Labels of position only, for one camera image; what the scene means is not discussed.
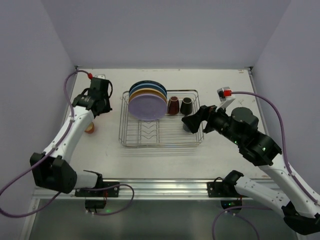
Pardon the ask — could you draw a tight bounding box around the black cup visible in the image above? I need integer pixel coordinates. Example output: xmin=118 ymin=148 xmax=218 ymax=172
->
xmin=180 ymin=97 xmax=193 ymax=115

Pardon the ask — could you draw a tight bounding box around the pink dotted mug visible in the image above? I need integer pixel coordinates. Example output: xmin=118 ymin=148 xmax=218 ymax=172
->
xmin=84 ymin=122 xmax=95 ymax=134

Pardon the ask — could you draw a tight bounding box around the dark blue mug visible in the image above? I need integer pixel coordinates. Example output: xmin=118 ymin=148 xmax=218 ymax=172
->
xmin=182 ymin=125 xmax=191 ymax=133

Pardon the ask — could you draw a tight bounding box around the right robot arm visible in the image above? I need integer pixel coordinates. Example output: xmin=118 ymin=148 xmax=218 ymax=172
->
xmin=181 ymin=105 xmax=320 ymax=235

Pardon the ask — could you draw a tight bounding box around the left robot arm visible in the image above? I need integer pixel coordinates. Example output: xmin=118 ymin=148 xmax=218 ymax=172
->
xmin=30 ymin=94 xmax=112 ymax=194

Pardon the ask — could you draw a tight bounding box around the dark red cup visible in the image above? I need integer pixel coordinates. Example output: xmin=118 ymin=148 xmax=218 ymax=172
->
xmin=167 ymin=96 xmax=180 ymax=115

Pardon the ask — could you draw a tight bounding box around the purple plate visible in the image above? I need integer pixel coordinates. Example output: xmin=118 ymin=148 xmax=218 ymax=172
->
xmin=128 ymin=93 xmax=167 ymax=121

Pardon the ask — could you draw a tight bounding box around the light blue plate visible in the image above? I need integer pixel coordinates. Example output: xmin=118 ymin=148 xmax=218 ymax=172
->
xmin=129 ymin=83 xmax=167 ymax=99

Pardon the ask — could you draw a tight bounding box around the yellow plate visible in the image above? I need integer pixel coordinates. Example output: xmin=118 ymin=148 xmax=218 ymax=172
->
xmin=128 ymin=87 xmax=167 ymax=103

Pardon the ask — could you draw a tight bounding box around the dark teal plate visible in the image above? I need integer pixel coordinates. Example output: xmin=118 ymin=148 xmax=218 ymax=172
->
xmin=129 ymin=80 xmax=167 ymax=95

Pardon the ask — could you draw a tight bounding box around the metal wire dish rack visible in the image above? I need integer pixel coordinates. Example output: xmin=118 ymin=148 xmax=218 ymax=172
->
xmin=118 ymin=91 xmax=204 ymax=148

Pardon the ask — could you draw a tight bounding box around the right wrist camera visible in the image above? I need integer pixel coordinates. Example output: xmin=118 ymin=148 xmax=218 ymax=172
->
xmin=217 ymin=87 xmax=235 ymax=110

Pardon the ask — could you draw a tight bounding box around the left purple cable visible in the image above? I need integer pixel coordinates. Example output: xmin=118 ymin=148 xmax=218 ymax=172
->
xmin=0 ymin=70 xmax=135 ymax=218

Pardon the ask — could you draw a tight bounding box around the aluminium frame rail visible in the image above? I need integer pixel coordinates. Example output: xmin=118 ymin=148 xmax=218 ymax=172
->
xmin=31 ymin=176 xmax=296 ymax=201

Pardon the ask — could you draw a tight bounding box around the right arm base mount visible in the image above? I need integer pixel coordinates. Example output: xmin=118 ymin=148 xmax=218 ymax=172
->
xmin=206 ymin=177 xmax=243 ymax=209

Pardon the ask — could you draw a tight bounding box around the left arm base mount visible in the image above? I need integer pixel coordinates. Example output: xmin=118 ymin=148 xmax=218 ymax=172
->
xmin=74 ymin=181 xmax=120 ymax=212

